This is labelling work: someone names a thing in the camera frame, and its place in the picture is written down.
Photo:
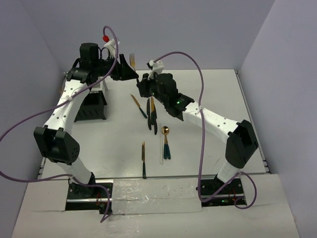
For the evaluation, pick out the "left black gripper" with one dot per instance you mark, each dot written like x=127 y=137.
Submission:
x=123 y=71

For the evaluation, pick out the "gold knife green handle far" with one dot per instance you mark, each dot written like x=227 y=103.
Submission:
x=139 y=106

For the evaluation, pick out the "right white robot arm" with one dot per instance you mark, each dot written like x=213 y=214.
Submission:
x=239 y=137

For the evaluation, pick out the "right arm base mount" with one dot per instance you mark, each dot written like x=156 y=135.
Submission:
x=226 y=197

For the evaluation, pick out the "gold spoon green handle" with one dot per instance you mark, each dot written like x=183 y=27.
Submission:
x=165 y=132

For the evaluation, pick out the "gold knife black handle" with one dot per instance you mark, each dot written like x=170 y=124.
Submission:
x=152 y=110

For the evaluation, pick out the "black utensil caddy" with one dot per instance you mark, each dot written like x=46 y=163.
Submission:
x=92 y=108

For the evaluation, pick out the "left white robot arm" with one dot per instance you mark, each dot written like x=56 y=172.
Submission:
x=54 y=138

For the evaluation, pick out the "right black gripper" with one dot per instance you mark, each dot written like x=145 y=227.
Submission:
x=143 y=86

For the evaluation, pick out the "clear glass straw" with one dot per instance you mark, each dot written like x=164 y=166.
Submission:
x=161 y=143

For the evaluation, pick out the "gold knife near edge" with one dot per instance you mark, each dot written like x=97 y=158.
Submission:
x=143 y=161

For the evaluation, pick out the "black knife lower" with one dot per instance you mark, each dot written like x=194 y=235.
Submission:
x=155 y=122

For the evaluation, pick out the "black serrated knife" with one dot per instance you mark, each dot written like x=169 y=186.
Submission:
x=148 y=108

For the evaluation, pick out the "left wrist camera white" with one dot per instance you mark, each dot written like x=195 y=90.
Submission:
x=110 y=44

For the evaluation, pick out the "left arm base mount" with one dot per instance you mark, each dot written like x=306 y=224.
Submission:
x=81 y=198

